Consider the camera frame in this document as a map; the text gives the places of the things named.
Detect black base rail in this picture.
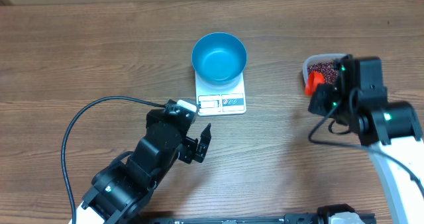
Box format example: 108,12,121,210
131,203,377,224

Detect left black cable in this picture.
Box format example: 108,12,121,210
60,95,166,224

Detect blue bowl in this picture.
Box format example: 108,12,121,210
191,32,248,85

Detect white digital kitchen scale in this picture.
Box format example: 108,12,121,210
195,73,246,117

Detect red beans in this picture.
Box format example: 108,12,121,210
307,62,338,84

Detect red measuring scoop blue handle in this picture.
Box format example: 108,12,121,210
305,71,325,96

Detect clear plastic container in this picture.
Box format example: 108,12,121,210
301,53,346,87

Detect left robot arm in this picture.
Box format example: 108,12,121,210
71,108,211,223

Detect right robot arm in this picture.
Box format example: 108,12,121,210
302,54,423,223

